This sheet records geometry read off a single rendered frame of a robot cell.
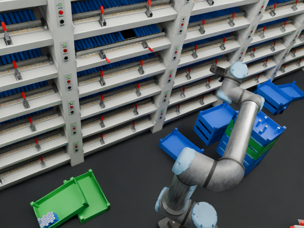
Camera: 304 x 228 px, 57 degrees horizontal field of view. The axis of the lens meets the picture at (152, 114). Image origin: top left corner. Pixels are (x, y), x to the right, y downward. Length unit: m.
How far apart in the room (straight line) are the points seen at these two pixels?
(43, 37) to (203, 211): 1.19
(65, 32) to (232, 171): 0.93
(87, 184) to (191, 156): 1.13
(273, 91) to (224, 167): 2.05
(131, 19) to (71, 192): 1.15
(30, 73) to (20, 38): 0.20
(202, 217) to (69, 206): 0.84
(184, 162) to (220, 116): 1.39
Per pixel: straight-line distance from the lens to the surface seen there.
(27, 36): 1.39
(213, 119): 2.39
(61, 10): 1.33
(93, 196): 2.04
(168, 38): 1.78
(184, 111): 2.44
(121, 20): 1.51
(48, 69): 1.50
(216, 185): 1.11
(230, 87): 1.53
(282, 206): 2.37
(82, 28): 1.43
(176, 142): 2.35
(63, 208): 1.97
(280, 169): 2.55
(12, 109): 1.61
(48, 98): 1.63
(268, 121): 2.19
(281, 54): 3.00
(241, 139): 1.28
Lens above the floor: 1.84
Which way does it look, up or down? 47 degrees down
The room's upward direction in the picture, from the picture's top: 11 degrees clockwise
